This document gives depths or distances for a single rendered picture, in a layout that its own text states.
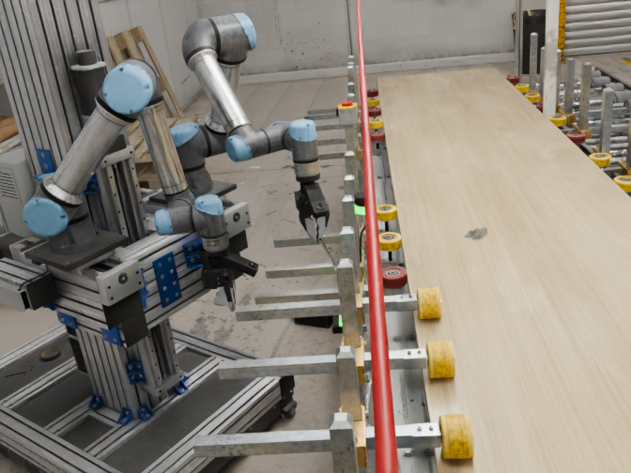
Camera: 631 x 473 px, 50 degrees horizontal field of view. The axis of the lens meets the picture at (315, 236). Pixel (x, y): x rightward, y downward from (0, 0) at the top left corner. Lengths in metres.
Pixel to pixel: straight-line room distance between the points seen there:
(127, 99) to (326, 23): 8.07
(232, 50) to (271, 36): 7.73
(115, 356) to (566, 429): 1.67
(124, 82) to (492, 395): 1.14
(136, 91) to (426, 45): 8.17
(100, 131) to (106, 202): 0.49
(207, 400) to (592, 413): 1.66
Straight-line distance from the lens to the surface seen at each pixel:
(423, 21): 9.74
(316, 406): 2.97
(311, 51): 9.85
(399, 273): 1.98
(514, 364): 1.60
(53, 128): 2.31
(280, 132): 1.97
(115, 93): 1.81
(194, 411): 2.72
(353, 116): 2.61
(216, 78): 2.04
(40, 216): 1.96
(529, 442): 1.40
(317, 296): 2.00
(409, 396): 1.96
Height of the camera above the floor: 1.81
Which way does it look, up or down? 24 degrees down
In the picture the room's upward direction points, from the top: 7 degrees counter-clockwise
